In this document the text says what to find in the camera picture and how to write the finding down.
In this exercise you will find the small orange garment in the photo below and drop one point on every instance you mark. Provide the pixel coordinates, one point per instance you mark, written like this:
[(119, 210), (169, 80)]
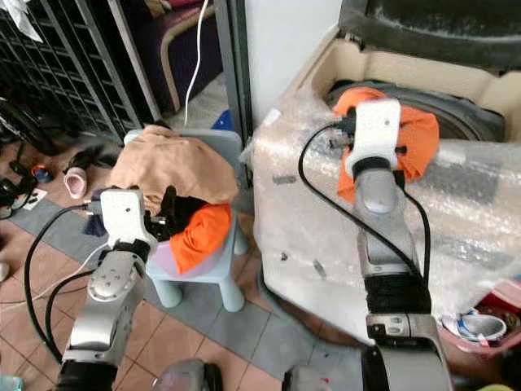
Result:
[(203, 236)]

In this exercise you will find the large orange garment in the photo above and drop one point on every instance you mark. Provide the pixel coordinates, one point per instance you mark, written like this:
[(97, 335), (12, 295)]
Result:
[(417, 134)]

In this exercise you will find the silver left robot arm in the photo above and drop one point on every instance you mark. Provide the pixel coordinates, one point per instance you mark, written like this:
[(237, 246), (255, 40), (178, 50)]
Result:
[(110, 289)]

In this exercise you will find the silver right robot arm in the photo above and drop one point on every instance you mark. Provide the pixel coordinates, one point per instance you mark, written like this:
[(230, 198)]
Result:
[(384, 228)]

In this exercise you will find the bubble-wrapped beige washing machine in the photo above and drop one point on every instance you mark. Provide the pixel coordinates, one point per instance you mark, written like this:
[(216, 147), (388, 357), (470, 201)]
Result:
[(309, 220)]

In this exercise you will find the dark washing machine lid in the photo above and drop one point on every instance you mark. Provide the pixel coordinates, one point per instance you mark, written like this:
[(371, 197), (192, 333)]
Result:
[(431, 28)]

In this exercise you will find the tan brown garment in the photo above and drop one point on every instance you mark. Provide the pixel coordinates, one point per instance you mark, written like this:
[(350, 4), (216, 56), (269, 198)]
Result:
[(171, 163)]

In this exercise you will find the dark navy garment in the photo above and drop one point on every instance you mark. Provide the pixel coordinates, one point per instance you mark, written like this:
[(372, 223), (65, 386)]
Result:
[(91, 213)]

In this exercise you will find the light blue plastic stool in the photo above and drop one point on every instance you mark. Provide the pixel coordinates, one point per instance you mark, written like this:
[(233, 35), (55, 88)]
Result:
[(216, 281)]

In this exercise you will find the black sandal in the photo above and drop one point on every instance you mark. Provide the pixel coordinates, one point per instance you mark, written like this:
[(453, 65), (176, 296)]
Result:
[(99, 156)]

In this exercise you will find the pink slipper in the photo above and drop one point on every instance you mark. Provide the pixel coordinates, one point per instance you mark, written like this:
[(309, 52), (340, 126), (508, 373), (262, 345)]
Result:
[(76, 184)]

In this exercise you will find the small blue object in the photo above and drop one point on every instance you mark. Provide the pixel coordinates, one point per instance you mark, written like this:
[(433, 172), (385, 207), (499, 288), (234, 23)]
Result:
[(222, 120)]

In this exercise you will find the small blue orange bottle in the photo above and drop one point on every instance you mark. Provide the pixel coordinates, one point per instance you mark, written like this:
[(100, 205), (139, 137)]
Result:
[(41, 174)]

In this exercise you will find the black shoes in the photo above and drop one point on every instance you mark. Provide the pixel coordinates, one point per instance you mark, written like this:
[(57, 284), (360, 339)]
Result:
[(8, 198)]

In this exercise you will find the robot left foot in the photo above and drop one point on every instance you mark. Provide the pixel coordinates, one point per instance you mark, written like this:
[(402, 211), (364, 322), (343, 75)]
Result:
[(186, 377)]

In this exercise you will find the dark metal grille gate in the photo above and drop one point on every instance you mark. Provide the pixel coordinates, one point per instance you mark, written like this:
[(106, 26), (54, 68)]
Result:
[(65, 65)]

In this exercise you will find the white cloth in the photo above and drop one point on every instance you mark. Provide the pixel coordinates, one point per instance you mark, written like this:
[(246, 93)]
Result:
[(20, 16)]

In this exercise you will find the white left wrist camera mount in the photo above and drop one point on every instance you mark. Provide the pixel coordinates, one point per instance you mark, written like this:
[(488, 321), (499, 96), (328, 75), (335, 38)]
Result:
[(124, 216)]

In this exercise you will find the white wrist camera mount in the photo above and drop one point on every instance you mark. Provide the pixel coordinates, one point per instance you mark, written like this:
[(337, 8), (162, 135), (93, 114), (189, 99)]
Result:
[(124, 216), (373, 130)]

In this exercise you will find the grey door frame post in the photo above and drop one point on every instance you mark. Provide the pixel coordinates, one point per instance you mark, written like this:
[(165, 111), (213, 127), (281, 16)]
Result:
[(234, 65)]

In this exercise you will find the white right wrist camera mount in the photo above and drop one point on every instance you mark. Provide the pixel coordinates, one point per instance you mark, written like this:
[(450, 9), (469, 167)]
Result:
[(373, 130)]

